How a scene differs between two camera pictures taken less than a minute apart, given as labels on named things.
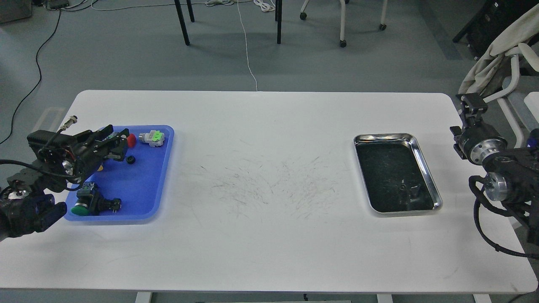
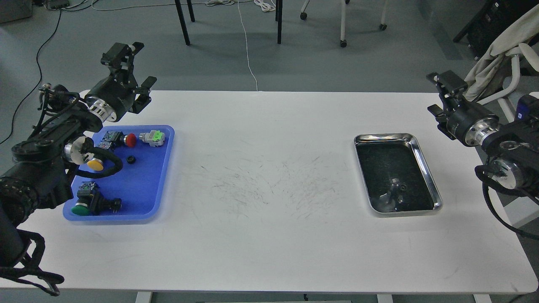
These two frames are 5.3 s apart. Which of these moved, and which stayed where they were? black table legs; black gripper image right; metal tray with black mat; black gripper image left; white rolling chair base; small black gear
Moved: black gripper image left; black gripper image right
Stayed: white rolling chair base; small black gear; metal tray with black mat; black table legs
